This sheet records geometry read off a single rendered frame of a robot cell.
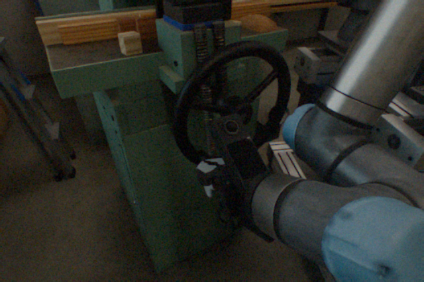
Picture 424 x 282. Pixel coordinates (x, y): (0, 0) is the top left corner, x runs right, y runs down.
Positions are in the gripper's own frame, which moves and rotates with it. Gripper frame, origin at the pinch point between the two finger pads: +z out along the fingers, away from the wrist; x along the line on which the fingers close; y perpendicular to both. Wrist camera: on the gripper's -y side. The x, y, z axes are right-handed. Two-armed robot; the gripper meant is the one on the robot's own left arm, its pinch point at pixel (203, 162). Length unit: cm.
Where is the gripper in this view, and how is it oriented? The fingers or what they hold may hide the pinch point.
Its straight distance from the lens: 49.7
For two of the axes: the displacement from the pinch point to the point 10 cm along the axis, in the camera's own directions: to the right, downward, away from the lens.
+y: 2.3, 9.5, 1.9
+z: -4.3, -0.8, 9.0
